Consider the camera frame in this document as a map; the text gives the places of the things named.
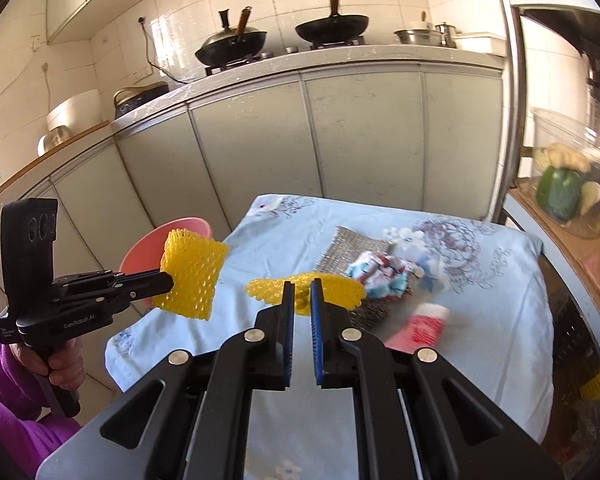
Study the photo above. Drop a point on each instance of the steel basin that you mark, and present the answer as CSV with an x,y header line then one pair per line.
x,y
417,36

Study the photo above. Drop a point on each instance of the black wok with lid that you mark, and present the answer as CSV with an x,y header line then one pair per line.
x,y
230,47

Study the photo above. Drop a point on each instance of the red and white carton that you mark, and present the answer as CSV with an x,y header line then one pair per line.
x,y
420,327

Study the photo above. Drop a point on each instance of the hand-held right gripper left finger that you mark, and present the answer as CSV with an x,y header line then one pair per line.
x,y
289,340

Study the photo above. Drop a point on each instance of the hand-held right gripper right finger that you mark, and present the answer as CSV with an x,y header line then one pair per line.
x,y
317,340

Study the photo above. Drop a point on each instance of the pink plastic bucket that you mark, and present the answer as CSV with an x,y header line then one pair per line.
x,y
145,255

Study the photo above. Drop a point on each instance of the metal shelf rack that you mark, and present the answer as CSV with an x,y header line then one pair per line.
x,y
512,85

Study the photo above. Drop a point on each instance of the colourful wrapper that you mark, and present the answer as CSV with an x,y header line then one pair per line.
x,y
380,275

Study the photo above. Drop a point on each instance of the grey kitchen cabinet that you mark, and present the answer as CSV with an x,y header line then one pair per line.
x,y
360,130

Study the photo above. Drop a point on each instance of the light blue floral cloth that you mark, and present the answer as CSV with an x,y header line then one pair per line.
x,y
290,240

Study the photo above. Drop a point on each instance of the white rice cooker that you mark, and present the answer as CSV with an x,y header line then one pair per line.
x,y
75,110

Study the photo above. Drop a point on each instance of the steel pot with lid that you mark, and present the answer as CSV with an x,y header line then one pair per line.
x,y
447,35

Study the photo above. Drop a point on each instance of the person's left forearm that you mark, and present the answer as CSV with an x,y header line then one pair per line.
x,y
5,400

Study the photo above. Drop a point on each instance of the yellow foam net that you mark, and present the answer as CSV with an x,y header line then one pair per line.
x,y
340,290
190,275

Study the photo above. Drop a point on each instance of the dark electric cooker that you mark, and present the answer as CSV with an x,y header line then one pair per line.
x,y
140,100

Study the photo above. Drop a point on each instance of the steel bowl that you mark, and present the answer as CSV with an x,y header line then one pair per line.
x,y
55,140

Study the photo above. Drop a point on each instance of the person's left hand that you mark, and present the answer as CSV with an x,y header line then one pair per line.
x,y
62,370

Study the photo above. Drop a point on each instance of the ginger root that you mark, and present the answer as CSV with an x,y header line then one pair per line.
x,y
567,157

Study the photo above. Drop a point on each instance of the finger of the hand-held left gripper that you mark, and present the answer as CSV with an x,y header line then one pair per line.
x,y
150,285

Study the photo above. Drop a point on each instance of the white plastic tray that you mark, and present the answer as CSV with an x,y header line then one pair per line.
x,y
480,44

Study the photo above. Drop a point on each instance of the silver mesh cloth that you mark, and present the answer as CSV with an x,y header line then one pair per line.
x,y
350,245

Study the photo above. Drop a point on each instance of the gas stove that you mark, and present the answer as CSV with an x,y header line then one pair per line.
x,y
260,57

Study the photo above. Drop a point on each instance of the steel wool scourer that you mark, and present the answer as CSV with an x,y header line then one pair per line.
x,y
372,315

